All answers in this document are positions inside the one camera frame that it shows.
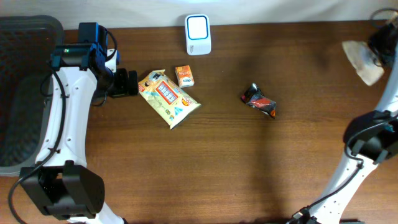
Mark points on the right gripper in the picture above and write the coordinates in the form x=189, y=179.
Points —
x=375, y=44

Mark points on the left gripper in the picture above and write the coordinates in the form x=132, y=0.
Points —
x=123, y=88

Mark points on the kraft paper pouch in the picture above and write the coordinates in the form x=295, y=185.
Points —
x=364, y=60

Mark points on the yellow wet wipes pack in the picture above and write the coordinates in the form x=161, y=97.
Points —
x=166, y=98

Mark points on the orange tissue pack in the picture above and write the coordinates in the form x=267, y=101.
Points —
x=184, y=76

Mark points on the black hex wrench set packet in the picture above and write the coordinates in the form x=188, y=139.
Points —
x=254, y=98

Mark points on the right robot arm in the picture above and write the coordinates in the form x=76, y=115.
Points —
x=369, y=140

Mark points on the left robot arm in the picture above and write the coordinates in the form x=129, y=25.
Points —
x=59, y=183

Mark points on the grey plastic mesh basket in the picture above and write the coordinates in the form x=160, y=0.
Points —
x=26, y=45

